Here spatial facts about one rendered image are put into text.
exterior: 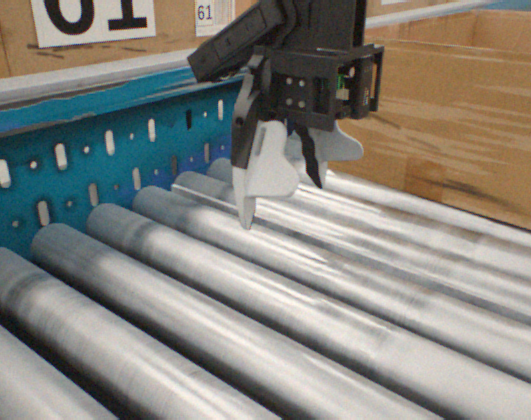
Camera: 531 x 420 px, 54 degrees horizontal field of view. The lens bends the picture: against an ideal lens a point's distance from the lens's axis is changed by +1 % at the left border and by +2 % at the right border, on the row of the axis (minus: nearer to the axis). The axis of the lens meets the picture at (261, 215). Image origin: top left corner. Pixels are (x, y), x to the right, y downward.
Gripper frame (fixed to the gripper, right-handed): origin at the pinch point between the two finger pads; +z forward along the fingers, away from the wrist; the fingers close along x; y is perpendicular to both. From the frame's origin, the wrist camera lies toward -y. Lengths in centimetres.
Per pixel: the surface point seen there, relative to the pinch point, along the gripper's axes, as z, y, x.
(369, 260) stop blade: 6.1, 7.3, 4.8
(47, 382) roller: 5.3, -1.3, -23.6
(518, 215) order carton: 4.2, 16.2, 19.4
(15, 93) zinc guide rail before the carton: -8.2, -23.1, -11.1
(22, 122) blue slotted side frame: -5.5, -22.7, -11.3
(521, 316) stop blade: 6.2, 20.8, 4.8
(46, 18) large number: -13.9, -28.6, -3.5
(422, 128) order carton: -2.7, 4.5, 20.2
